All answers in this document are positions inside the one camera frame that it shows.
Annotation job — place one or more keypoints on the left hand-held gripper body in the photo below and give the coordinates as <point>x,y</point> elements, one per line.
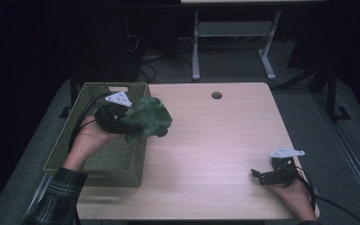
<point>111,120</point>

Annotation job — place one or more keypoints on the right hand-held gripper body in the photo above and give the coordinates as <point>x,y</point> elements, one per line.
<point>282,172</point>

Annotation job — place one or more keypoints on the green fuzzy garment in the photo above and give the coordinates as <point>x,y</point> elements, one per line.
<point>150,118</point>

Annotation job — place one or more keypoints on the green woven basket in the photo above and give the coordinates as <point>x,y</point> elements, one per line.
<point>118,162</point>

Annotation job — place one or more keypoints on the person's left hand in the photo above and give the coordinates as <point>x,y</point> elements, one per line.
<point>87,140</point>

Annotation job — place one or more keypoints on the black metal stand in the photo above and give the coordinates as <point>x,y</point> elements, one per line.
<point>332,93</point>
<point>73,90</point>

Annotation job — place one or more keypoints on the aluminium rail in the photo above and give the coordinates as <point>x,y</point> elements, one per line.
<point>347,150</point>
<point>39,190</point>

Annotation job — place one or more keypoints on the grey metal table frame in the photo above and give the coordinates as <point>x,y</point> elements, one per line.
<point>195,56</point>

